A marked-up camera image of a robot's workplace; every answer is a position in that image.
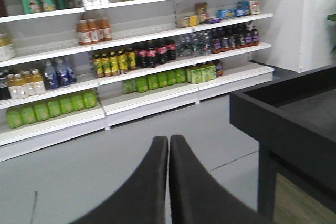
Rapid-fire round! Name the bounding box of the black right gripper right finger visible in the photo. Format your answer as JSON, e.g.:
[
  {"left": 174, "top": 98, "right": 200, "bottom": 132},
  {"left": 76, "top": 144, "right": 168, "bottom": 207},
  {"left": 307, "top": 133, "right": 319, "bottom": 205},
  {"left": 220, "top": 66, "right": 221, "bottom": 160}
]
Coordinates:
[{"left": 169, "top": 135, "right": 270, "bottom": 223}]

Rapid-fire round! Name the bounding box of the green potted plant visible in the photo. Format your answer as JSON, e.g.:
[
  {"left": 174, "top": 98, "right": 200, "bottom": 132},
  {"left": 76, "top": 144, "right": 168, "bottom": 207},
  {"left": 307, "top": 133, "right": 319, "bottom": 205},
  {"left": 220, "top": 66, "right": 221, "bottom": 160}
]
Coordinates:
[{"left": 327, "top": 14, "right": 336, "bottom": 22}]

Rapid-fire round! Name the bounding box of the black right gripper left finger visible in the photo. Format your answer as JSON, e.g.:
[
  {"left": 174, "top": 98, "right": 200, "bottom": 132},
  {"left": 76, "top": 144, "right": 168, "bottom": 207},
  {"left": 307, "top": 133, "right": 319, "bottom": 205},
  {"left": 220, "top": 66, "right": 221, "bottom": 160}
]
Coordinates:
[{"left": 74, "top": 136, "right": 168, "bottom": 223}]

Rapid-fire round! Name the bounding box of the white store shelf unit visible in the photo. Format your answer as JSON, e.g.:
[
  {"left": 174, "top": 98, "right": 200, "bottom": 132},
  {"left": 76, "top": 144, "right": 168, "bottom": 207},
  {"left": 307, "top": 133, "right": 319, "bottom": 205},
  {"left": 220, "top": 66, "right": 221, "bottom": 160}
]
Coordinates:
[{"left": 0, "top": 0, "right": 275, "bottom": 162}]

